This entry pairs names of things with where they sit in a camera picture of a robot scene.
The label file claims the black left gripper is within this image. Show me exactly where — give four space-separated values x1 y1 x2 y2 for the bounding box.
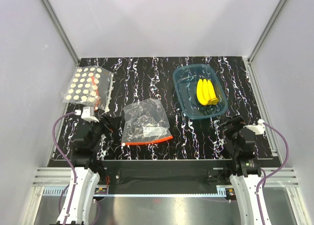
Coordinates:
87 114 122 149

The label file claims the clear zip bag orange zipper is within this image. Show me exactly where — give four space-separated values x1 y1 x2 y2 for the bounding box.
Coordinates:
121 98 173 146

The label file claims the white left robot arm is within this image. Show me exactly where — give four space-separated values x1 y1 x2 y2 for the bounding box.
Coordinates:
52 111 113 225

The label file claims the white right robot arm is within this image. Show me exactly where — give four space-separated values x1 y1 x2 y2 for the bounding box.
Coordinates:
219 115 271 225

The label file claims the clear bag with round stickers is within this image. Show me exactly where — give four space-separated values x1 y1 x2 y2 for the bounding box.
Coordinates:
62 66 114 112

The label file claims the yellow toy banana bunch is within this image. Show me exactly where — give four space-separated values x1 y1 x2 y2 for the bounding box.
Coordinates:
196 79 219 106

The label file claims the teal transparent plastic container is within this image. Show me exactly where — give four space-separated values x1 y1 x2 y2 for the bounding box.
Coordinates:
173 64 228 120

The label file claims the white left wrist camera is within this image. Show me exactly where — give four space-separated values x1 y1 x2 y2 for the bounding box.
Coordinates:
74 106 99 123

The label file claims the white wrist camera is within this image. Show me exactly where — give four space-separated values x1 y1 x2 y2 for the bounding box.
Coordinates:
74 106 99 123
244 119 265 135

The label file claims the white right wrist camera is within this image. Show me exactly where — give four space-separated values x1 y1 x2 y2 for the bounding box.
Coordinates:
244 119 265 135

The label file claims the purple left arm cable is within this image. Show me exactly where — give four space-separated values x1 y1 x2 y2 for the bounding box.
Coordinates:
52 111 103 225

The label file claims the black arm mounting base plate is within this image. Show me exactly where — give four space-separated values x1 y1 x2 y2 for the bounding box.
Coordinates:
103 159 231 195

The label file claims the aluminium frame rail front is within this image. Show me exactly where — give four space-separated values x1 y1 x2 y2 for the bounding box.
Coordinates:
32 167 299 197

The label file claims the right aluminium frame post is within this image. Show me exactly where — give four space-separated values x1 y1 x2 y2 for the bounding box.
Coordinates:
247 0 288 64

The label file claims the aluminium frame post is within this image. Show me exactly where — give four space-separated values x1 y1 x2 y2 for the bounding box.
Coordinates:
247 0 288 64
40 0 80 65

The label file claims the left aluminium frame post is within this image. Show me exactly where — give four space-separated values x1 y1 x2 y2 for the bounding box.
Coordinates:
40 0 80 65

